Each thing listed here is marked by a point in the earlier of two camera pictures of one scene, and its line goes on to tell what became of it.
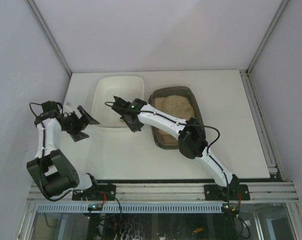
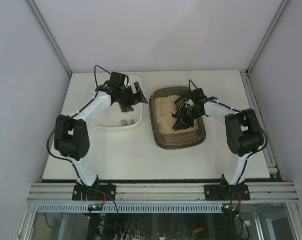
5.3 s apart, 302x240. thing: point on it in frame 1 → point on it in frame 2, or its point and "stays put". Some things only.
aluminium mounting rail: x=178 y=192 stays put
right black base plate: x=230 y=192 stays put
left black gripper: x=79 y=124 → x=131 y=96
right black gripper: x=129 y=119 → x=186 y=111
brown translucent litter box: x=178 y=102 stays put
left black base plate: x=99 y=192 stays put
